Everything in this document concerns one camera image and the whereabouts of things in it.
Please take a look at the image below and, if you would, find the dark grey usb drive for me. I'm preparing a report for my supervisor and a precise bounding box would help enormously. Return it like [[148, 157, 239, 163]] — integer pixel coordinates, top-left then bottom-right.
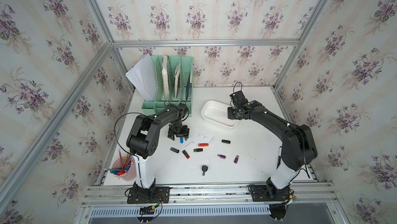
[[193, 148, 203, 153]]

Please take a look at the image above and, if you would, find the black silver swivel usb drive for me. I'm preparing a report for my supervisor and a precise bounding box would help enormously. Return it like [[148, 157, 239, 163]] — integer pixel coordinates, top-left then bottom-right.
[[170, 147, 179, 154]]

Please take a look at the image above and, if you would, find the black car key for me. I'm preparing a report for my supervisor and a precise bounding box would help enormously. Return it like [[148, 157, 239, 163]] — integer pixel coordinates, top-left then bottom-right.
[[202, 165, 208, 176]]

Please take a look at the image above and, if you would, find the white book in organizer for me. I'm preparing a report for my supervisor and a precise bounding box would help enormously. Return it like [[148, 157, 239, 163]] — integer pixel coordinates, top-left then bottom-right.
[[161, 55, 170, 101]]

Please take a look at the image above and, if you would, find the pink pen cup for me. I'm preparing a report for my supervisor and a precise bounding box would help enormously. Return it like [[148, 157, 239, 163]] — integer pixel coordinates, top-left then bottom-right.
[[110, 156, 137, 182]]

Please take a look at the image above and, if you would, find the white paper stack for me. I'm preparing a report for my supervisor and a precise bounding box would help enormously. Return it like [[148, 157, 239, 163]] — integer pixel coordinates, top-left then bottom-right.
[[125, 54, 158, 101]]

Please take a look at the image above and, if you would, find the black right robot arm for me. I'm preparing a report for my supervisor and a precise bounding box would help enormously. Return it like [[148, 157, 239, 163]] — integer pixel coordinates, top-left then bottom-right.
[[227, 91, 318, 193]]

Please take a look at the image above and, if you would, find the white plastic storage box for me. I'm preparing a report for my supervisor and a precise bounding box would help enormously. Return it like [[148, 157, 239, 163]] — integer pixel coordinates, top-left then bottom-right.
[[201, 100, 238, 130]]

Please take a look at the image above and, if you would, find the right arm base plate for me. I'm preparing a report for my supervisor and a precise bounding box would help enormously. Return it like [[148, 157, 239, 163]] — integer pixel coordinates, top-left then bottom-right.
[[248, 184, 294, 202]]

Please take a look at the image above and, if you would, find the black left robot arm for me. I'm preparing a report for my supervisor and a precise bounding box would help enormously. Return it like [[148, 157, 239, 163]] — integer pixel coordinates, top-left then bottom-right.
[[126, 103, 190, 190]]

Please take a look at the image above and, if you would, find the beige notebook in organizer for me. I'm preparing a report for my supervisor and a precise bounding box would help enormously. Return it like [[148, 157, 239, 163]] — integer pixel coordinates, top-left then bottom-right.
[[174, 63, 181, 98]]

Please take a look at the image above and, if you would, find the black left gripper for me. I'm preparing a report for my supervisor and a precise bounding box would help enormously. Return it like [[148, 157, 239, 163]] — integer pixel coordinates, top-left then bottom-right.
[[169, 122, 190, 141]]

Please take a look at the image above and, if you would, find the purple metal plug usb drive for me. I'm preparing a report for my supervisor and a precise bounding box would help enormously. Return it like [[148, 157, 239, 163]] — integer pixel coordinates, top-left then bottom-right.
[[234, 155, 239, 164]]

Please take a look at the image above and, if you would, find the black marker pen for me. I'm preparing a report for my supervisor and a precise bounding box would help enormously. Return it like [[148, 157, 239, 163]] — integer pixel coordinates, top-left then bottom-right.
[[277, 146, 282, 168]]

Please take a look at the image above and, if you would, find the purple clear cap usb drive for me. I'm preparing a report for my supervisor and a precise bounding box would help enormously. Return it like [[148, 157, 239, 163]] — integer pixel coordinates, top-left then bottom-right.
[[217, 154, 226, 159]]

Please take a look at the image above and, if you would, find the red black usb drive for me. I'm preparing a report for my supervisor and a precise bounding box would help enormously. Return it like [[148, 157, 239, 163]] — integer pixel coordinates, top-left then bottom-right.
[[182, 150, 190, 159]]

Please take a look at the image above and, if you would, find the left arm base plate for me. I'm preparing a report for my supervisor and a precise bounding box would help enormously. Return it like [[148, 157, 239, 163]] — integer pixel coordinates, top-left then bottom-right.
[[125, 186, 171, 204]]

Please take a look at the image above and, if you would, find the green desk file organizer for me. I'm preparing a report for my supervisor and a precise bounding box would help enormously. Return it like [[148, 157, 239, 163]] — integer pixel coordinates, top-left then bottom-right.
[[141, 55, 193, 117]]

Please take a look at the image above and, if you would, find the white ribbed usb drive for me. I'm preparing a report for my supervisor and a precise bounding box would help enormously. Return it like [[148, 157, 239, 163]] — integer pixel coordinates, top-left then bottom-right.
[[199, 134, 208, 141]]

